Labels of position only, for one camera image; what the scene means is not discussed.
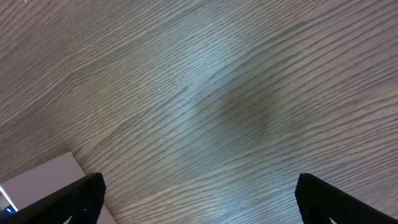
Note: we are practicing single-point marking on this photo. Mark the white cardboard box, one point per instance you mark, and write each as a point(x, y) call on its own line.
point(33, 185)

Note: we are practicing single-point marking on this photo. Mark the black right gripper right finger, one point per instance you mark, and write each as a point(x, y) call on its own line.
point(322, 203)

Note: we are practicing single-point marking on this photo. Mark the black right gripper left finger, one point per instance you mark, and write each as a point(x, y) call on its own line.
point(78, 203)

